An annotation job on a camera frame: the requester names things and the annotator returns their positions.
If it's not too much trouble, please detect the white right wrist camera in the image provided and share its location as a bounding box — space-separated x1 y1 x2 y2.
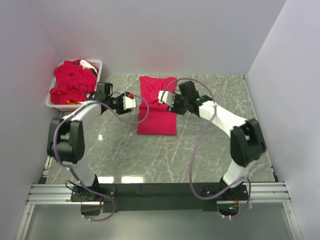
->
158 90 175 107

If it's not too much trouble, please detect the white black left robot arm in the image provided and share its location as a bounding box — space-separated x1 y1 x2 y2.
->
47 83 136 201

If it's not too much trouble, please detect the aluminium rail frame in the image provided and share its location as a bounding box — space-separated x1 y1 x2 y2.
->
16 159 303 240

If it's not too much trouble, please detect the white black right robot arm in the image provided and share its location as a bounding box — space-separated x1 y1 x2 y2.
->
158 78 267 201

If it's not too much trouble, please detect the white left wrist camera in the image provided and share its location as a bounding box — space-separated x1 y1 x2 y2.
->
122 92 137 110

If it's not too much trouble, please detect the red clothes pile in basket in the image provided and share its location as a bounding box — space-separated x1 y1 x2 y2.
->
49 59 98 105

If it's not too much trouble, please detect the white printed garment in basket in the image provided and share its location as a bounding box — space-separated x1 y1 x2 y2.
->
73 59 99 77

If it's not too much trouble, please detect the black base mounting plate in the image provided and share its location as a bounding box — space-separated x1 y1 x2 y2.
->
70 183 249 216

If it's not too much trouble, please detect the red t shirt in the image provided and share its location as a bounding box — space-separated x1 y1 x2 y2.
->
137 76 177 136

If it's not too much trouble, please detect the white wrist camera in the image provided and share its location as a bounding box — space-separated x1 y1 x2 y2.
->
122 92 137 110
158 90 175 107

